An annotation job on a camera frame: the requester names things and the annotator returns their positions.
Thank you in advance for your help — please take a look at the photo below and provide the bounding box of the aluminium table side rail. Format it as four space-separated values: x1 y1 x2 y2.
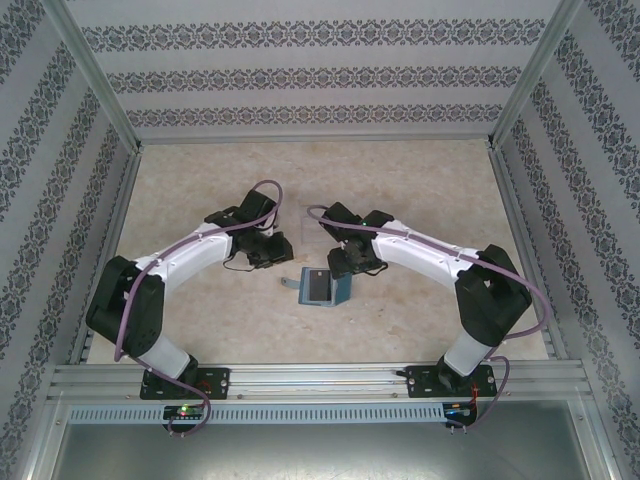
69 147 144 365
488 144 569 360

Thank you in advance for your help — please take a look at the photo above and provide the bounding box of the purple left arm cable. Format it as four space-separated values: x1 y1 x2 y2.
113 180 282 435

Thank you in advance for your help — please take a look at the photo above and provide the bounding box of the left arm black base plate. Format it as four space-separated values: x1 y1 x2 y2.
139 367 232 401

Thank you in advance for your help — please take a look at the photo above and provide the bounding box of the aluminium frame post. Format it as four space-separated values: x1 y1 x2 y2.
38 0 146 154
485 0 585 151

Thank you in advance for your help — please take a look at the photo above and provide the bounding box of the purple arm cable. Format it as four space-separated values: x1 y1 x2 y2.
306 204 546 435
113 180 282 435

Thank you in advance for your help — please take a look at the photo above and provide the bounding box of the teal leather card holder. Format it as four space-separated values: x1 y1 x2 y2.
279 266 353 308

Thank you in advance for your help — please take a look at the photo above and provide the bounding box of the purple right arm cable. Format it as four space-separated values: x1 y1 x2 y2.
306 204 546 435

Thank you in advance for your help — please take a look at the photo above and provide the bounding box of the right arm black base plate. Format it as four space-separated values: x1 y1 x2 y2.
405 364 499 400

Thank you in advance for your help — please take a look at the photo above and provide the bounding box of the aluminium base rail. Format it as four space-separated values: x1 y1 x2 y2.
47 363 594 401

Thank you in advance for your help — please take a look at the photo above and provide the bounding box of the black card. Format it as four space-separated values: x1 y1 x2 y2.
307 269 333 303

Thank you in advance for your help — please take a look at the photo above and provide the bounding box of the grey metal sheet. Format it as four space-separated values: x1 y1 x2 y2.
47 422 614 480

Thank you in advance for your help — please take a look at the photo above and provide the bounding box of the slotted grey cable duct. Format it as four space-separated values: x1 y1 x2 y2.
67 402 447 425

